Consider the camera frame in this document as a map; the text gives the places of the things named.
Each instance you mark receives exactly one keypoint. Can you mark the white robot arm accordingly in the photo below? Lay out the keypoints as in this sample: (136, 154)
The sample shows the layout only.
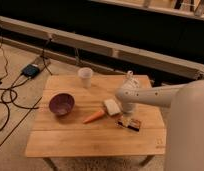
(185, 125)

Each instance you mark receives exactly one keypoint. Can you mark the wooden table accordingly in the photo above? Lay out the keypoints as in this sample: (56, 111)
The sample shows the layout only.
(69, 136)

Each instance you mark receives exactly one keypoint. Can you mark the orange toy carrot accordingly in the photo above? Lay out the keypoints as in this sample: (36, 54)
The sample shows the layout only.
(94, 116)

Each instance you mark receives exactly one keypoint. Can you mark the black power adapter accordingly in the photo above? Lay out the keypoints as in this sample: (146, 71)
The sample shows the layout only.
(30, 71)

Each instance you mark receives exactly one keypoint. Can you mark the purple bowl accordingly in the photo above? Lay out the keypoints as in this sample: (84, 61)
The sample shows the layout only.
(61, 104)

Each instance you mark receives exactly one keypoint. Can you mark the white ceramic cup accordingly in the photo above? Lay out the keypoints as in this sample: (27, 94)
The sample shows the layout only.
(85, 74)

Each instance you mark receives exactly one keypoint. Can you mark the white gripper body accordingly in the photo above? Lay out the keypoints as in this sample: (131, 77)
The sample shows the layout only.
(128, 108)

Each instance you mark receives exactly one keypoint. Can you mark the clear glass bottle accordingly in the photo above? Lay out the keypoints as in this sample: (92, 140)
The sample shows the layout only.
(130, 81)

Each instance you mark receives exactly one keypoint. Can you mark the white sponge block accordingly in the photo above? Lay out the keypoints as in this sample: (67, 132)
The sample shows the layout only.
(112, 107)

